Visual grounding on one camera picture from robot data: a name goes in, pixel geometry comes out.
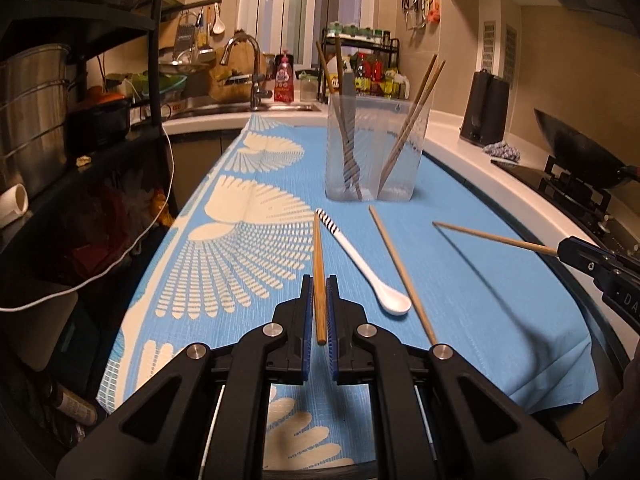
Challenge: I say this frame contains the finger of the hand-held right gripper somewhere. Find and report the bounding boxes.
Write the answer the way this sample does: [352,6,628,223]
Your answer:
[556,236,619,276]
[607,252,640,282]

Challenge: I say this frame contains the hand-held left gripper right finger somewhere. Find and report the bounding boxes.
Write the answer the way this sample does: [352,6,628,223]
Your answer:
[326,275,587,480]

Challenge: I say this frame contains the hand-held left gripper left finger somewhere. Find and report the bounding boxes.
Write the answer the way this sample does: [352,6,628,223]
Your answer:
[55,274,315,480]

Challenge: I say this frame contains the white spoon striped handle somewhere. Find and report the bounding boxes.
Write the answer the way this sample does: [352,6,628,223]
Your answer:
[315,208,412,317]

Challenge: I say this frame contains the clear plastic utensil container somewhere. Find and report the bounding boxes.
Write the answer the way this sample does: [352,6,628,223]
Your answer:
[325,92,432,203]

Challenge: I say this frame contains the black gas stove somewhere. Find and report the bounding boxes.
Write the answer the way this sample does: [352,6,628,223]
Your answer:
[492,157,640,288]

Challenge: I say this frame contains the black wok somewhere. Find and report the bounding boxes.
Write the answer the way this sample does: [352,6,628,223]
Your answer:
[534,107,640,190]

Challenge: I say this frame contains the blue patterned table mat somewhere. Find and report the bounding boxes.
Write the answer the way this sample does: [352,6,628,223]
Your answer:
[95,112,600,471]

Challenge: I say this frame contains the grey dish cloth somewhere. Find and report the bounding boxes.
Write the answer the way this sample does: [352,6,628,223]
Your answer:
[482,141,522,162]

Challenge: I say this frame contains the black countertop appliance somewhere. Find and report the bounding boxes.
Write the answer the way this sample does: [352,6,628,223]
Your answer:
[459,69,511,145]

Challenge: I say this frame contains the brown bottle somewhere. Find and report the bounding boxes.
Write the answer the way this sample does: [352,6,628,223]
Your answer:
[52,382,99,427]

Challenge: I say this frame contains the white plastic jug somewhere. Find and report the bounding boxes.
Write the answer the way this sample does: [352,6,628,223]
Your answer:
[387,72,412,100]

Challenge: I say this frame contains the glass jar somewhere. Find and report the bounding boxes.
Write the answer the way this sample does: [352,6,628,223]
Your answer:
[299,71,321,103]

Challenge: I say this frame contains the chrome kitchen faucet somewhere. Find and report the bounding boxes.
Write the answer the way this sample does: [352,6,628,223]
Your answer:
[220,35,267,112]

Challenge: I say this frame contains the red dish soap pouch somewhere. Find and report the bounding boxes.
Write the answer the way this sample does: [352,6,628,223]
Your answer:
[274,50,295,104]

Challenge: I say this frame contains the round wooden cutting board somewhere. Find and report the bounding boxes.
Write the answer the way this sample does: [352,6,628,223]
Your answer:
[209,42,259,104]

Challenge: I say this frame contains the green plastic basin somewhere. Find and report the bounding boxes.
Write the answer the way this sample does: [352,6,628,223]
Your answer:
[142,74,187,101]

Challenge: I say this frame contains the hanging kitchen tools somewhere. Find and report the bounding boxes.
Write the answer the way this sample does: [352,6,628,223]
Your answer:
[402,0,442,30]

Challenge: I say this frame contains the metal strainer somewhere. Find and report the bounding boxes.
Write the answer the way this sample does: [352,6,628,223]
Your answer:
[159,57,216,74]

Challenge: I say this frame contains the black pot orange rim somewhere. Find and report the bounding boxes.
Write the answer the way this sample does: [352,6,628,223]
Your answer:
[67,87,134,154]

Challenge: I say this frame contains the black spice rack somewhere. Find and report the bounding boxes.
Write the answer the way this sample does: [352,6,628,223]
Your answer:
[320,26,402,99]

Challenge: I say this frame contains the black metal shelf rack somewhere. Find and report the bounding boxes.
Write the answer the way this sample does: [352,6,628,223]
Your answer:
[0,0,175,321]

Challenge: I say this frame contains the white paper roll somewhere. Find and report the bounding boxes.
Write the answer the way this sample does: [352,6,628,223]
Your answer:
[0,183,29,229]

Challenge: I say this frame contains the metal grater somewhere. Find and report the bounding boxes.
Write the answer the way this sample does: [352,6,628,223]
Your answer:
[175,12,197,59]

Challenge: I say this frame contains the white framed window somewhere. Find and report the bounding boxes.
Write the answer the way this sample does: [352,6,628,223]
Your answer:
[240,0,377,67]

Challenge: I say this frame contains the stainless steel stock pot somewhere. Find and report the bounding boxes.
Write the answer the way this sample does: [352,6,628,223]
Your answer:
[0,44,72,196]

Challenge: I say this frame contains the white power cable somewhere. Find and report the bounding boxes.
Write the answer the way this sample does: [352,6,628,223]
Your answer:
[0,77,175,312]

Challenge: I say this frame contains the wall vent grille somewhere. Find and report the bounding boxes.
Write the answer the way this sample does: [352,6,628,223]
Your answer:
[504,24,518,81]
[482,21,497,74]

